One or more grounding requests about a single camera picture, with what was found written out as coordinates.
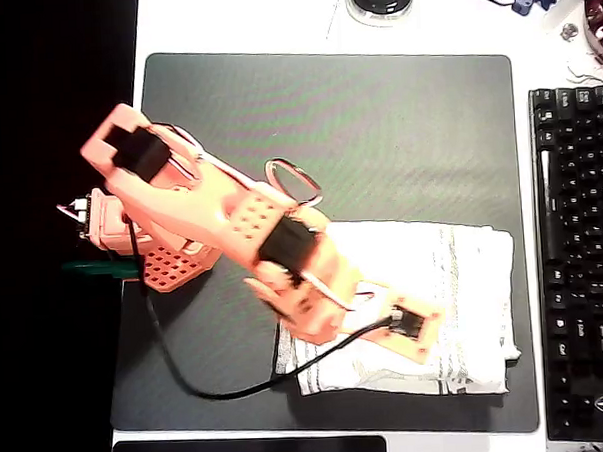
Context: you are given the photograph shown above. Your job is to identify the orange-framed gripper camera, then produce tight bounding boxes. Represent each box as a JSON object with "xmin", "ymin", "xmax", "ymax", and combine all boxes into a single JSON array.
[{"xmin": 352, "ymin": 279, "xmax": 445, "ymax": 370}]

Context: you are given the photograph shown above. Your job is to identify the white towel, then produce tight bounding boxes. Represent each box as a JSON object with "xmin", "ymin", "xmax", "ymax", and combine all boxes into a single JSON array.
[{"xmin": 268, "ymin": 212, "xmax": 524, "ymax": 406}]

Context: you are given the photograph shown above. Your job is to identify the black keyboard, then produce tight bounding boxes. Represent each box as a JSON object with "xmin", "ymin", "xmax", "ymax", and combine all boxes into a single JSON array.
[{"xmin": 528, "ymin": 85, "xmax": 603, "ymax": 447}]

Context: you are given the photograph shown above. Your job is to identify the white red servo wire loop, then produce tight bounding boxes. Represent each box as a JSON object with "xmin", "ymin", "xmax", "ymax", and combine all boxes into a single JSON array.
[{"xmin": 264, "ymin": 155, "xmax": 325, "ymax": 210}]

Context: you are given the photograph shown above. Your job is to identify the black desk mat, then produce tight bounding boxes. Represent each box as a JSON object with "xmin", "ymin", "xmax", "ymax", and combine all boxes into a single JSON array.
[{"xmin": 95, "ymin": 36, "xmax": 541, "ymax": 451}]

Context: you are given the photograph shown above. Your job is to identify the white tangled thread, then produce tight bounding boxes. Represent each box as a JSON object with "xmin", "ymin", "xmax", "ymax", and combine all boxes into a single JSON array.
[{"xmin": 565, "ymin": 56, "xmax": 603, "ymax": 88}]

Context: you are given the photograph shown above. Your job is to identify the black camera cable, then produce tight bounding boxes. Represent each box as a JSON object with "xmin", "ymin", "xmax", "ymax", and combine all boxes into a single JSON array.
[{"xmin": 123, "ymin": 204, "xmax": 398, "ymax": 406}]

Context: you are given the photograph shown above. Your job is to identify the green clamp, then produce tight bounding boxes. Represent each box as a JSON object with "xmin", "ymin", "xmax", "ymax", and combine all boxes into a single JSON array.
[{"xmin": 61, "ymin": 257, "xmax": 141, "ymax": 283}]

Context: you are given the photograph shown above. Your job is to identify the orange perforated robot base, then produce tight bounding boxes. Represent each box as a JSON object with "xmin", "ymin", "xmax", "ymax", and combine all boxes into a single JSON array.
[{"xmin": 74, "ymin": 182, "xmax": 225, "ymax": 298}]

